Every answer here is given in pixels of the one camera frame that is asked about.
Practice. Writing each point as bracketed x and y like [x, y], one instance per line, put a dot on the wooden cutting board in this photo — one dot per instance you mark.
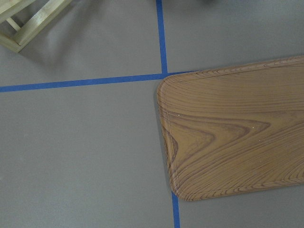
[234, 130]

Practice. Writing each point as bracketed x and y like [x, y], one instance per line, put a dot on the wooden cup rack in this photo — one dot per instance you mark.
[32, 27]

